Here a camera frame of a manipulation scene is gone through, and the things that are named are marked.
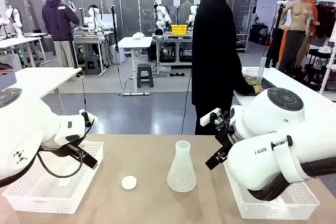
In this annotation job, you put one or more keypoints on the person's right forearm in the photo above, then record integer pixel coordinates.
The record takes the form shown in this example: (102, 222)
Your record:
(244, 83)

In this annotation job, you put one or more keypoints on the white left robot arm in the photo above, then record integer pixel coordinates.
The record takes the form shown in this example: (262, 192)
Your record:
(26, 129)

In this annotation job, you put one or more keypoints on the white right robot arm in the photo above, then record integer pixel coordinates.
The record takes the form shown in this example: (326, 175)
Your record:
(262, 119)

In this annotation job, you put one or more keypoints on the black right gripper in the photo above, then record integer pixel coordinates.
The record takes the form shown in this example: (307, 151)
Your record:
(227, 129)

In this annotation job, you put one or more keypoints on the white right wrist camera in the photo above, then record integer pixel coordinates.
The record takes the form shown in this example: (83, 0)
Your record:
(208, 117)

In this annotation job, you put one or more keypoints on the beige mannequin with grey trousers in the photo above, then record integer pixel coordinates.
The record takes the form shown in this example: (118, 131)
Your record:
(296, 14)

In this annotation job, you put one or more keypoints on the rack of dark clothes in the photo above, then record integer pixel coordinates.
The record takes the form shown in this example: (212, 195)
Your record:
(326, 22)

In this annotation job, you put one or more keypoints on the black tripod pole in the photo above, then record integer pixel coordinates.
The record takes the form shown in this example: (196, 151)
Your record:
(275, 32)
(69, 40)
(114, 30)

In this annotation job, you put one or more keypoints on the black luggage bags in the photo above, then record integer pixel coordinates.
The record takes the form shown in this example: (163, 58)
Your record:
(258, 33)

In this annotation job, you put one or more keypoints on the clear plastic graduated cylinder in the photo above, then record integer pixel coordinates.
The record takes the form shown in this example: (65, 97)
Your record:
(262, 69)

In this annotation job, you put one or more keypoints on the white round flask cap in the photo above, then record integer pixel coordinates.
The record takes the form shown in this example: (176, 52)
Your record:
(128, 182)

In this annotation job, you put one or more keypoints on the clear plastic measuring beaker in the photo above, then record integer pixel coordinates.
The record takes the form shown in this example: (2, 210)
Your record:
(252, 74)

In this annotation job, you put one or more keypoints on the dark plastic stool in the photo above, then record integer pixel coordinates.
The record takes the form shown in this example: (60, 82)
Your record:
(92, 64)

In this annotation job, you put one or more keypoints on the person in purple jacket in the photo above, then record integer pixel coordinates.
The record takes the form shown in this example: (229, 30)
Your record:
(56, 19)

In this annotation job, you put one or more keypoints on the translucent plastic conical flask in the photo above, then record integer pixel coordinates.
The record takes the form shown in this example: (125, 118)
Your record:
(181, 174)

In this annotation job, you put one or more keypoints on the grey blue storage box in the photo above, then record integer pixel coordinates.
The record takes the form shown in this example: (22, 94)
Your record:
(6, 79)

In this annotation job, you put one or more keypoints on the white workbench with shelves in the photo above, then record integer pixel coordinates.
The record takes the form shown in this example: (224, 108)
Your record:
(170, 37)

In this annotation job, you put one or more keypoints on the black plastic tray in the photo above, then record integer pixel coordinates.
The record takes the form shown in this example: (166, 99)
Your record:
(267, 86)

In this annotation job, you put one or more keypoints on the grey plastic stool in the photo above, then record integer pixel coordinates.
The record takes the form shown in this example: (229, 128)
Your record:
(145, 68)

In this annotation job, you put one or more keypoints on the white shoe rack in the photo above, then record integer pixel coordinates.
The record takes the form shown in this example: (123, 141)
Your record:
(242, 43)

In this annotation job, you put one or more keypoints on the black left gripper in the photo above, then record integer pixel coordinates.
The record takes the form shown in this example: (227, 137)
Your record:
(72, 150)

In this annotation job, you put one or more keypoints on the white perforated plastic basket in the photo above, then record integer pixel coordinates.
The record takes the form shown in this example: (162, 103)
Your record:
(275, 208)
(47, 195)

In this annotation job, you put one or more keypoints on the crumpled white cloth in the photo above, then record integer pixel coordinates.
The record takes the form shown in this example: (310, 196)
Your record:
(138, 35)

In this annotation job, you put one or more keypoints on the person in black sweater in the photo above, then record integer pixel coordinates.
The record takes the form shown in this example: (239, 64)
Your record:
(215, 51)

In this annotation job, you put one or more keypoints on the person's right hand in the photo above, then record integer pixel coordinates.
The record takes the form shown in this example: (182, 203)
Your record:
(258, 89)

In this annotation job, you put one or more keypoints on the white standing desk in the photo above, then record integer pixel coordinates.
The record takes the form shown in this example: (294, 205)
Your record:
(135, 42)

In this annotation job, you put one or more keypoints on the yellow plastic crate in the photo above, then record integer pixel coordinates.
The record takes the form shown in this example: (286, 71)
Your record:
(179, 29)

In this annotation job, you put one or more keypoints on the mannequin with orange garment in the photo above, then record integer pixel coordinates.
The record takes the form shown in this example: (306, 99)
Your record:
(313, 9)

